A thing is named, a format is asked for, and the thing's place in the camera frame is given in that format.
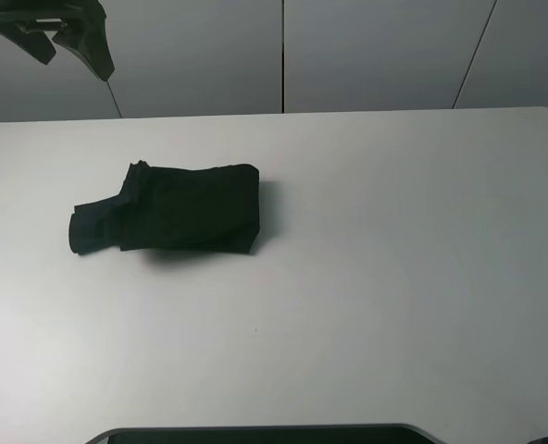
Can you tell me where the dark base plate edge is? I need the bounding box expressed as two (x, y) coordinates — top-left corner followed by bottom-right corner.
(90, 424), (439, 443)

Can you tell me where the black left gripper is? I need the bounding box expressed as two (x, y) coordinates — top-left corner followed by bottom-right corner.
(0, 0), (115, 81)

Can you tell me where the black printed t-shirt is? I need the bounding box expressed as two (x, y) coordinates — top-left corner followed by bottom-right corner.
(68, 161), (260, 255)

